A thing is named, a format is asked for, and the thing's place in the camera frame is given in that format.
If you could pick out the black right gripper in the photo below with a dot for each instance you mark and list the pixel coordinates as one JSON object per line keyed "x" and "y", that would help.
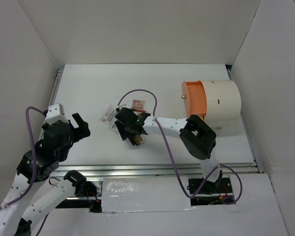
{"x": 123, "y": 133}

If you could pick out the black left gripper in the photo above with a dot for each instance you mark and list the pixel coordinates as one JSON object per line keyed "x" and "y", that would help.
{"x": 82, "y": 131}

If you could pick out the orange drawer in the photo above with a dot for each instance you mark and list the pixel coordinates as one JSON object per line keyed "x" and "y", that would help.
{"x": 194, "y": 97}

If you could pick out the red lip gloss tube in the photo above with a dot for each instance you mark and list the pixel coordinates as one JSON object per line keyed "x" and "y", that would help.
{"x": 138, "y": 110}

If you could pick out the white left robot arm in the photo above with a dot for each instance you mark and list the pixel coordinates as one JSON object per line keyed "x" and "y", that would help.
{"x": 18, "y": 215}

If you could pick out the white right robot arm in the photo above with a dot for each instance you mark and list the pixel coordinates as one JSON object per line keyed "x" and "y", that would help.
{"x": 198, "y": 138}

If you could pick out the long brown eyeshadow palette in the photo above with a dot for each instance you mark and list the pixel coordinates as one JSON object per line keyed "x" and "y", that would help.
{"x": 136, "y": 140}

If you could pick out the lower false lash case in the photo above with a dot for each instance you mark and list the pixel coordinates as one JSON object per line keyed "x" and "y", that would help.
{"x": 113, "y": 128}

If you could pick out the false lash case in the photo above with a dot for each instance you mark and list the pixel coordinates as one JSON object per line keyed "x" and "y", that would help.
{"x": 113, "y": 128}
{"x": 109, "y": 114}

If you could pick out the round-pan eyeshadow palette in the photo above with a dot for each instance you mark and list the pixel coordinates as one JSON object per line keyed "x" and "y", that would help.
{"x": 138, "y": 104}

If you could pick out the upper false lash case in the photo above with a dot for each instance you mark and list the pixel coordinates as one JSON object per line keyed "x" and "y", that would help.
{"x": 109, "y": 114}

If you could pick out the white taped cover panel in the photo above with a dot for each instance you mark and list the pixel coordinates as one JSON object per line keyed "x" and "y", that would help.
{"x": 143, "y": 194}

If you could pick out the cream cylindrical drawer organizer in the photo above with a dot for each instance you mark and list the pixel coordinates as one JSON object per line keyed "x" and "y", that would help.
{"x": 223, "y": 103}

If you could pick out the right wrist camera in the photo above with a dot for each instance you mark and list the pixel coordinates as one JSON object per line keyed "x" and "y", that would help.
{"x": 119, "y": 107}

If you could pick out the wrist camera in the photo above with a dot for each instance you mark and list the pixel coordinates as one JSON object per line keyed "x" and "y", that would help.
{"x": 119, "y": 107}
{"x": 55, "y": 113}

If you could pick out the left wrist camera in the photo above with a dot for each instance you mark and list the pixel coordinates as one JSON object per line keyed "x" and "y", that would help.
{"x": 55, "y": 113}

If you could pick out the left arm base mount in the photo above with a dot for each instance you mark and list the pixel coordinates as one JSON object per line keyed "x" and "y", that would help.
{"x": 89, "y": 198}

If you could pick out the aluminium rail frame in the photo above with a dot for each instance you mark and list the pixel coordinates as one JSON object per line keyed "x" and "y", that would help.
{"x": 103, "y": 154}

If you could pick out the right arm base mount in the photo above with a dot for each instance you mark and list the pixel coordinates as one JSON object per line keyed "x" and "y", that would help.
{"x": 209, "y": 195}

